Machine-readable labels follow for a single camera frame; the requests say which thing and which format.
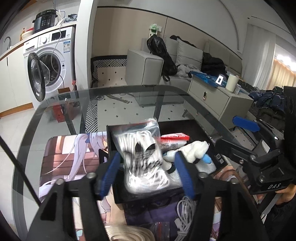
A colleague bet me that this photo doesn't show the red carton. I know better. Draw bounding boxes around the red carton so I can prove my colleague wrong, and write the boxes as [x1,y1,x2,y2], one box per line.
[53,87,77,122]

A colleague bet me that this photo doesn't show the black cloth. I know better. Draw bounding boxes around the black cloth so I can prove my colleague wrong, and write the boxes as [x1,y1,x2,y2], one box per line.
[170,35,197,45]

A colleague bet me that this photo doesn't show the grey ottoman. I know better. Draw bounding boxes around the grey ottoman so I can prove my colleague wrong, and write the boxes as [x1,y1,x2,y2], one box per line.
[126,48,164,85]

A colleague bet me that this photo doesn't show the red and white packet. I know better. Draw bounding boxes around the red and white packet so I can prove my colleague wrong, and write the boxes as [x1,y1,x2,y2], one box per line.
[160,133,190,151]

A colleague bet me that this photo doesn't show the black jacket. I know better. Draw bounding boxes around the black jacket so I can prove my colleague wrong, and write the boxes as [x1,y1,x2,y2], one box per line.
[201,52,227,75]

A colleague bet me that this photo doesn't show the white washing machine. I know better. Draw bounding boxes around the white washing machine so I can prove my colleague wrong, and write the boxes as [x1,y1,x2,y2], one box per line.
[23,25,77,108]

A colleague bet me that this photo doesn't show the small grey cushion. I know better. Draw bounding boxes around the small grey cushion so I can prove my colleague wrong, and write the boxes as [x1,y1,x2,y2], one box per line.
[163,36,179,63]

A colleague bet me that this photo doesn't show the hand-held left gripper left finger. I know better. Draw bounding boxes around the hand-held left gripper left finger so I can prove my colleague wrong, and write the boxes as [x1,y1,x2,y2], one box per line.
[25,153,122,241]

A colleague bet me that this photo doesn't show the white flat cable coil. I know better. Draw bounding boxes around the white flat cable coil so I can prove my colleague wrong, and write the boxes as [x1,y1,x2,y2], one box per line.
[105,226,154,241]

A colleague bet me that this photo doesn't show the printed desk mat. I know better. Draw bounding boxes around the printed desk mat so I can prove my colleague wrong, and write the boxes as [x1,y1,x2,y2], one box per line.
[39,131,266,241]

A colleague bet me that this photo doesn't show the black cardboard box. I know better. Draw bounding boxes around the black cardboard box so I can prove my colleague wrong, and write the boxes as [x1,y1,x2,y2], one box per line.
[106,119,228,204]

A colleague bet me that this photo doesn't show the flat blue box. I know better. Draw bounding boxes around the flat blue box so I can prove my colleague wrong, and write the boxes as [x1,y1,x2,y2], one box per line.
[191,71,228,87]

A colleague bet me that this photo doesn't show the black backpack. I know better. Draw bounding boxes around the black backpack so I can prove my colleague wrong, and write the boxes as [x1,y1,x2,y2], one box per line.
[146,35,178,81]

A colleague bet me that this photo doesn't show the grey sofa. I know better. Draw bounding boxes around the grey sofa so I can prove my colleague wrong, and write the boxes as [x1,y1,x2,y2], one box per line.
[159,35,243,87]

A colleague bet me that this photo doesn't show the sheer white curtain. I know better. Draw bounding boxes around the sheer white curtain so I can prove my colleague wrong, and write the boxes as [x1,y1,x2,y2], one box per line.
[242,23,277,87]

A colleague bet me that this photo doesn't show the wall socket with green plug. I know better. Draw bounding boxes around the wall socket with green plug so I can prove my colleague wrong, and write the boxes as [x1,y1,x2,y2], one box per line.
[149,23,162,35]

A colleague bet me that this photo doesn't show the clear bag of white cable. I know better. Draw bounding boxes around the clear bag of white cable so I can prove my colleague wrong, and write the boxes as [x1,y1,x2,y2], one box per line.
[114,118,177,194]

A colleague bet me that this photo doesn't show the black pressure cooker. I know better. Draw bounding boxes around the black pressure cooker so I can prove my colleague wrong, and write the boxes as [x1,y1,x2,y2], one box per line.
[32,10,58,33]

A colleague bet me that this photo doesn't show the white cup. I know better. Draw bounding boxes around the white cup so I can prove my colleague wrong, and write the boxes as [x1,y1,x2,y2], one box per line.
[225,75,239,93]

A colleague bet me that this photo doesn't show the large grey cushion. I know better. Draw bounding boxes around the large grey cushion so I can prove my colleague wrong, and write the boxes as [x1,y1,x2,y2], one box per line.
[176,39,204,70]

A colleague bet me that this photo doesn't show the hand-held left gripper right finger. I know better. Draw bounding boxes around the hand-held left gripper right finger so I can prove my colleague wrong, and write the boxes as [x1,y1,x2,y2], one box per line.
[174,151,270,241]

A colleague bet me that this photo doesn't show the grey round cable coil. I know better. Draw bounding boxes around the grey round cable coil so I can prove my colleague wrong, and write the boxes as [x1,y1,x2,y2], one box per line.
[174,196,199,241]

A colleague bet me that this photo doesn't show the person's right forearm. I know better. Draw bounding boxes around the person's right forearm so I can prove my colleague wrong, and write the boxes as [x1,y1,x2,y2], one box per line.
[264,199,296,241]

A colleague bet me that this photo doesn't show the patterned rug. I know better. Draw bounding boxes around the patterned rug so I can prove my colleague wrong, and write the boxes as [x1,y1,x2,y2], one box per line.
[85,56,197,132]

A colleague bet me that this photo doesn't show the dark blue jacket pile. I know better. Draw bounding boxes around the dark blue jacket pile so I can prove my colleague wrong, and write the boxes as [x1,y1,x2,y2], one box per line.
[238,80,286,130]

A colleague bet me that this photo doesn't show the white fluffy cotton piece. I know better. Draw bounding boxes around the white fluffy cotton piece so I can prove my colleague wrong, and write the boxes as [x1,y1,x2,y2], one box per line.
[179,140,211,166]

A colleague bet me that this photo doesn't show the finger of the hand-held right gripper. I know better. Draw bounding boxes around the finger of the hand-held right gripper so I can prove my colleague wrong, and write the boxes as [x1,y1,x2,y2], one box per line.
[232,116,286,153]
[214,137,257,165]

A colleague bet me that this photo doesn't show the person's right hand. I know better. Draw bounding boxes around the person's right hand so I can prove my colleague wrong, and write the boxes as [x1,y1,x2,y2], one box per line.
[276,183,296,202]

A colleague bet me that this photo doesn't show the grey side cabinet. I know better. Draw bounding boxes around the grey side cabinet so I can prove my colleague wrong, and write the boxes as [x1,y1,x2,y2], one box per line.
[188,75,254,127]

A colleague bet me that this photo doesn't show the beige curtain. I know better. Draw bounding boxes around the beige curtain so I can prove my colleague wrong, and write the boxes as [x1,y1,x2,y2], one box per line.
[269,44,296,93]

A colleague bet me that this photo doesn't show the white kitchen base cabinets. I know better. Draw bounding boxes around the white kitchen base cabinets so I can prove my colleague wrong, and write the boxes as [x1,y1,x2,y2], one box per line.
[0,40,34,114]

